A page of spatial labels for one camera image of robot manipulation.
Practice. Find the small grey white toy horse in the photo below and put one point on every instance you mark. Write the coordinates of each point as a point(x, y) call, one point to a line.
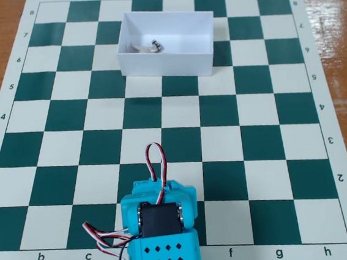
point(150, 48)

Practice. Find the turquoise robot arm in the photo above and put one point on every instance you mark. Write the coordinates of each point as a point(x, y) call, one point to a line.
point(163, 250)

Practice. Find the white open rectangular box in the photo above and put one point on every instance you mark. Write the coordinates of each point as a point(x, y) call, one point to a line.
point(167, 61)

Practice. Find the green and white chessboard mat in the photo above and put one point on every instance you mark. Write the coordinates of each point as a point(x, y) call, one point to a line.
point(255, 146)

